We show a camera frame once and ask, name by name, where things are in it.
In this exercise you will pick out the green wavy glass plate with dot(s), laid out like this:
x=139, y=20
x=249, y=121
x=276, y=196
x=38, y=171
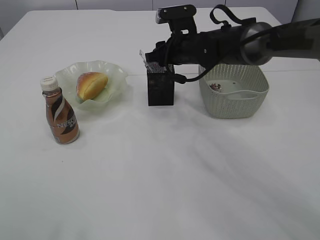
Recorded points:
x=67, y=79

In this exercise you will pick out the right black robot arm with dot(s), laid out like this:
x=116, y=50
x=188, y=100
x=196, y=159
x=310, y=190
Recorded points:
x=254, y=44

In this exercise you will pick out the blue-grey pen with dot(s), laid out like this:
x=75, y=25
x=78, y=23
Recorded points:
x=154, y=68

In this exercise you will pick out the small paper ball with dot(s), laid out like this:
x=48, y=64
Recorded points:
x=216, y=87

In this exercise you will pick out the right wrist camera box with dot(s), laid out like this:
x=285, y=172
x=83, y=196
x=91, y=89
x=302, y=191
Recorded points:
x=180, y=18

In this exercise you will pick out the white plastic ruler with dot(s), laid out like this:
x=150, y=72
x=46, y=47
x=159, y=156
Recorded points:
x=143, y=56

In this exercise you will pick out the grey-green plastic basket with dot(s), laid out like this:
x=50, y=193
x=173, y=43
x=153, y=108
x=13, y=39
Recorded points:
x=244, y=88

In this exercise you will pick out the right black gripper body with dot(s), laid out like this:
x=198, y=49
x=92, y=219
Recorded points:
x=204, y=48

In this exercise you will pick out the brown coffee bottle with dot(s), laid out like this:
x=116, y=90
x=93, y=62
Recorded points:
x=60, y=115

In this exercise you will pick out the orange bread roll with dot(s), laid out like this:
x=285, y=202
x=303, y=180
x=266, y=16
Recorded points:
x=90, y=85

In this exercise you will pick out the black mesh pen holder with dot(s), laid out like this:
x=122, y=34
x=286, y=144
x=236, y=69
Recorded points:
x=160, y=89

